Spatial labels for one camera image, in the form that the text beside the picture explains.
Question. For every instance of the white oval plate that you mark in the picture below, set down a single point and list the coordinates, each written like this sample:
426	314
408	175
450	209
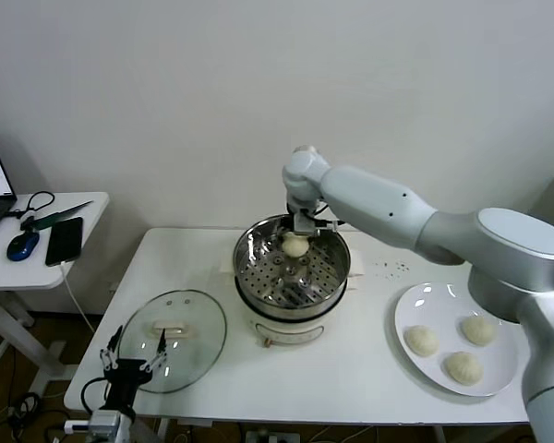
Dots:
420	304

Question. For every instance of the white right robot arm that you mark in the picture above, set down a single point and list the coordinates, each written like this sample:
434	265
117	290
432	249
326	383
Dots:
374	198

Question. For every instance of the stainless steel steamer basket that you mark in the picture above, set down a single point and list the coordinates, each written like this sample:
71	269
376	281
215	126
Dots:
325	277

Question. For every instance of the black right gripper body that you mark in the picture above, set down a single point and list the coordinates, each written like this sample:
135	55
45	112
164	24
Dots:
286	224

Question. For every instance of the white electric cooker pot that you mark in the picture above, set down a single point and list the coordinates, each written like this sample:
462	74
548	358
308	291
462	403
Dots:
288	330

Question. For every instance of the green black knife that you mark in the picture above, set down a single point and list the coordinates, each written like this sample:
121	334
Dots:
55	217

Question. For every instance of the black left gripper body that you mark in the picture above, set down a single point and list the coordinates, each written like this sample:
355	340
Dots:
124	378

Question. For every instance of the white steamed baozi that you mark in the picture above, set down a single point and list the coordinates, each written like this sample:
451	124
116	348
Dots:
294	245
478	330
421	340
464	367

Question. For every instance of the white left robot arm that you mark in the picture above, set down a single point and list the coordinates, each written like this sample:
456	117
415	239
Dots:
108	427

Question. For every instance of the blue computer mouse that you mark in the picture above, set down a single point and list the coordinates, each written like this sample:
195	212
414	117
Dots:
22	247

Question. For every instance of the black smartphone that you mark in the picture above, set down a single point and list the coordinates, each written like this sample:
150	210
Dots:
64	241

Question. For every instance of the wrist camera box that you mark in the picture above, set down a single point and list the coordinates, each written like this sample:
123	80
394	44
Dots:
76	426
303	223

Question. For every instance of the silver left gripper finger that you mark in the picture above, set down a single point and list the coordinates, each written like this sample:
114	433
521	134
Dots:
160	353
110	357

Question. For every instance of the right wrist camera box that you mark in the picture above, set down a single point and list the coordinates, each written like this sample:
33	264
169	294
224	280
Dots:
303	223

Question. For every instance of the white side table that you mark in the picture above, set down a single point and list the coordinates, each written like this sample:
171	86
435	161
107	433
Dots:
23	274

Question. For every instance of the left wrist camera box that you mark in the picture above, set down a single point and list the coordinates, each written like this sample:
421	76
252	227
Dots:
76	426

